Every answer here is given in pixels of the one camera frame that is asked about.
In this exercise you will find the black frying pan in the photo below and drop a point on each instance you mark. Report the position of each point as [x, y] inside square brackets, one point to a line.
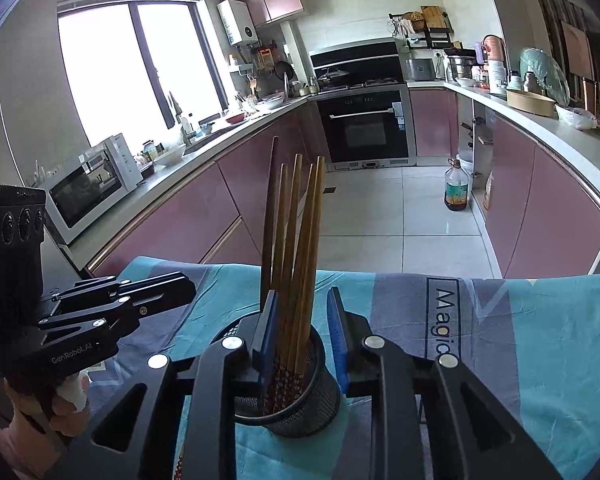
[283, 70]

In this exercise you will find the pot with glass lid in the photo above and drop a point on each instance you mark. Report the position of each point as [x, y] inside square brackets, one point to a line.
[332, 79]

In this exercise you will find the blue grey printed tablecloth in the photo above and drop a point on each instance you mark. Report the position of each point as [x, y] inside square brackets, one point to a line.
[505, 360]

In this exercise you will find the grey kitchen countertop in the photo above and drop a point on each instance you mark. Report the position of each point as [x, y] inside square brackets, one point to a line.
[165, 172]

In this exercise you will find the bunch of wooden chopsticks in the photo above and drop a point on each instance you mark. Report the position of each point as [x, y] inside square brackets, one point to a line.
[292, 260]

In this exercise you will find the white bowl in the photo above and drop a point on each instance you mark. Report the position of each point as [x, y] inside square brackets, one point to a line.
[169, 155]

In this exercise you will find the black built-in oven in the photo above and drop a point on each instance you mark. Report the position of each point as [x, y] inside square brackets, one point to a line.
[365, 130]

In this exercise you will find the black range hood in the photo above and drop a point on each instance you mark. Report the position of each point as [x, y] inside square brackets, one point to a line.
[360, 60]

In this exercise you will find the black wall rack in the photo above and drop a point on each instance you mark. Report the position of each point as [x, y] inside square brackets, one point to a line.
[430, 39]

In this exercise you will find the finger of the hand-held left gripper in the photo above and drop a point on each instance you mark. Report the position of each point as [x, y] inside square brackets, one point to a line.
[95, 317]
[155, 287]

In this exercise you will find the white microwave oven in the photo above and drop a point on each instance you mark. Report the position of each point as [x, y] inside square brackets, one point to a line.
[85, 190]

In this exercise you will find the white dish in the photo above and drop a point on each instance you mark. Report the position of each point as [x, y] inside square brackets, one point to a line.
[270, 103]

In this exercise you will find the white plastic bag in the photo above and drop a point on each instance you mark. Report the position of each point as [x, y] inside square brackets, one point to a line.
[576, 117]

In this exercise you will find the chrome sink faucet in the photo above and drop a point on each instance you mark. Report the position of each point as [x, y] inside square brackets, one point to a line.
[286, 85]

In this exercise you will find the white kitchen countertop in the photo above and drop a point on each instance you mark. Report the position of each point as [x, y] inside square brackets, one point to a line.
[555, 132]

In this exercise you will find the purple cup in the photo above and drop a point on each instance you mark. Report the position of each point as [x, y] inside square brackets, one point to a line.
[478, 54]

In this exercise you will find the white wall water heater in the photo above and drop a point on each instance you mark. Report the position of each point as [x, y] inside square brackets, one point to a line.
[237, 22]

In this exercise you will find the large kitchen window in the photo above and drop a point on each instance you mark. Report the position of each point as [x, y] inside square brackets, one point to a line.
[105, 70]

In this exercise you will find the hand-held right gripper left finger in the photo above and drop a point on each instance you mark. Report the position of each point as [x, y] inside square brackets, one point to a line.
[268, 330]

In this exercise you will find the teal covered fan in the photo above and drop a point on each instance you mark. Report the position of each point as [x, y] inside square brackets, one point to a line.
[542, 70]

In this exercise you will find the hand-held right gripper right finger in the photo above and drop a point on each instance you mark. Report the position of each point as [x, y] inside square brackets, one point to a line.
[339, 335]

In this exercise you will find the pink bowl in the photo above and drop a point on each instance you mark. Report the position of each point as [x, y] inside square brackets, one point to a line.
[235, 118]

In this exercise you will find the white jar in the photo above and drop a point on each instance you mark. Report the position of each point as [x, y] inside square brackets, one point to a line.
[497, 77]

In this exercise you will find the pink base cabinet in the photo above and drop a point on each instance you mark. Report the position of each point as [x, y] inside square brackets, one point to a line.
[540, 200]
[430, 120]
[190, 210]

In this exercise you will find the person's left hand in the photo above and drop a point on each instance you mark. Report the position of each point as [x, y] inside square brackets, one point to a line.
[35, 425]

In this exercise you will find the stainless steel pot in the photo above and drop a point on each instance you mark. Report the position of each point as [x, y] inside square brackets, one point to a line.
[461, 67]

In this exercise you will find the pink kettle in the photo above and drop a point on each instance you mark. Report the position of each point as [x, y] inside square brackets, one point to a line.
[494, 52]

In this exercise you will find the black mesh utensil holder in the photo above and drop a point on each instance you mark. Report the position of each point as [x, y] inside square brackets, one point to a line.
[300, 410]

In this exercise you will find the cooking oil bottle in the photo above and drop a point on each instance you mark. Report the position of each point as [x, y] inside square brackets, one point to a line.
[457, 190]

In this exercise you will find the gas stove top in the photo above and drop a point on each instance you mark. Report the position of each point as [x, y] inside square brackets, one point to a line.
[375, 85]

